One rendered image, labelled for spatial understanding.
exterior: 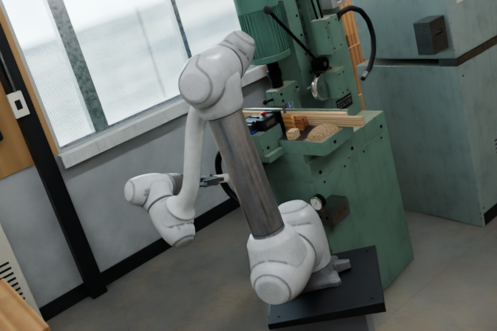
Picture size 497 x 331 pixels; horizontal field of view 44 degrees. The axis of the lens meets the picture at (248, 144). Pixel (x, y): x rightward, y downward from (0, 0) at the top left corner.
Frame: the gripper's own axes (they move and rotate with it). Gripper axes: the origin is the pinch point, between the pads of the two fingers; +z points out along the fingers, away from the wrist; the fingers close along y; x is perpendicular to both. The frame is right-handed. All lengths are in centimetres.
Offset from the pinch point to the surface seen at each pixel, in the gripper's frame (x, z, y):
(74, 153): 0, 17, 139
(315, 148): -10.0, 33.2, -18.6
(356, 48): -62, 205, 84
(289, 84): -35, 45, 5
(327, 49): -49, 54, -8
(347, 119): -21, 46, -25
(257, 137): -14.0, 21.5, 1.9
